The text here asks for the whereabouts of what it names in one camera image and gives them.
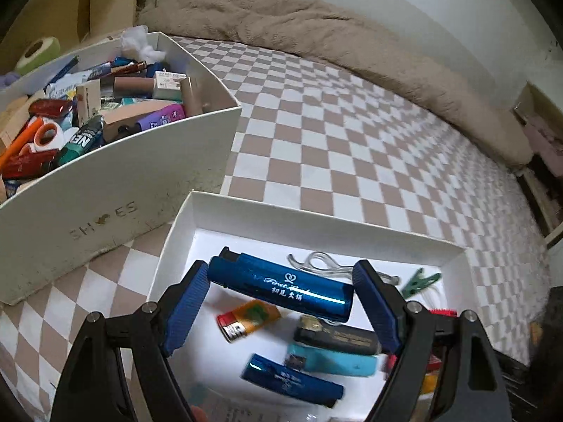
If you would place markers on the brown tube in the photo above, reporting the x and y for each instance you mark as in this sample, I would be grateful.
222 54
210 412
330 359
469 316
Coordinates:
134 83

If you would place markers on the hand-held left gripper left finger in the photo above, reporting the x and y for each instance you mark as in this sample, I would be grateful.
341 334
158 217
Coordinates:
189 307

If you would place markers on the wooden bedside shelf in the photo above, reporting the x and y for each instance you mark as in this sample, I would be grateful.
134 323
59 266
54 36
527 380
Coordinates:
66 4

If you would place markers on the checkered bed sheet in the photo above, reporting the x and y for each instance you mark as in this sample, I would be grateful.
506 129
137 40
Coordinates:
352 162

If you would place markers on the white shoe box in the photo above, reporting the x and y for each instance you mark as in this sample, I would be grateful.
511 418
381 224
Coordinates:
132 176

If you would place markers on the green clothespin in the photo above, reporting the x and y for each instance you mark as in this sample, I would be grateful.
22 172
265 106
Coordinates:
418 282

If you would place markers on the white wall panel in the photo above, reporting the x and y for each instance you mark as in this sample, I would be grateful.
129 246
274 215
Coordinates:
396 0

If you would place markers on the white shallow box lid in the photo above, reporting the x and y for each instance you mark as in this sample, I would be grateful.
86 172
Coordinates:
202 237

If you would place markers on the clear lighter orange label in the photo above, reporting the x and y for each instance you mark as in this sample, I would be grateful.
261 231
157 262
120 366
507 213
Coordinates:
248 318

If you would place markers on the pile of pink clothes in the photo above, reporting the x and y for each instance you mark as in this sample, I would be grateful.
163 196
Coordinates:
547 136

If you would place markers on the clear plastic loop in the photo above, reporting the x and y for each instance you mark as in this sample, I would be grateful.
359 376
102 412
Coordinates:
316 264

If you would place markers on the green round plush toy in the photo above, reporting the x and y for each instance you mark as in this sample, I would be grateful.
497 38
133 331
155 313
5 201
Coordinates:
37 52

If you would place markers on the blue lighter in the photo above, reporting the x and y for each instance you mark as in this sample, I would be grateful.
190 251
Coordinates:
290 380
281 288

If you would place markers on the open wooden closet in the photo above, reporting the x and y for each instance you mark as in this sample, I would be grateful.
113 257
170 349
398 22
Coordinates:
541 211

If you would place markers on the grey foil sachet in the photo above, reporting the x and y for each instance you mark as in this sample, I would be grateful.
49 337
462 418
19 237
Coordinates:
237 409

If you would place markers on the purple packet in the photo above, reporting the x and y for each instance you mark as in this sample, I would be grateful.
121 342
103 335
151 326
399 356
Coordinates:
160 116

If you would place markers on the teal lighter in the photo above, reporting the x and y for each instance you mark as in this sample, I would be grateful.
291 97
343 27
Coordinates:
338 362

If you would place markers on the beige upright box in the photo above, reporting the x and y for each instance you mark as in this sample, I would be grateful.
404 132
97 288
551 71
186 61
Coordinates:
88 103

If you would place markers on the dark red case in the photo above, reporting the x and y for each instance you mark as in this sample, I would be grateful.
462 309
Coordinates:
50 107

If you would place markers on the beige quilted duvet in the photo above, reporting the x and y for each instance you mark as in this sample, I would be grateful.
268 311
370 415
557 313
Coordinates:
308 22

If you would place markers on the small white box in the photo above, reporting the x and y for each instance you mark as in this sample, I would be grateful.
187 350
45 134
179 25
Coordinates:
169 81

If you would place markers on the crumpled white tissue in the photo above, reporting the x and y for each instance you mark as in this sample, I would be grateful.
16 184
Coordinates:
140 46

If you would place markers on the teal printed can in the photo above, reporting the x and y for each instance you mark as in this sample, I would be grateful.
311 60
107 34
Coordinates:
81 143

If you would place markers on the dark brown gold lighter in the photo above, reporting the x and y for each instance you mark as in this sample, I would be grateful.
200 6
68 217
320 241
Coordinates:
338 338

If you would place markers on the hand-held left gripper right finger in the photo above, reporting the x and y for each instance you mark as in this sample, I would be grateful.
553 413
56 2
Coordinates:
378 307

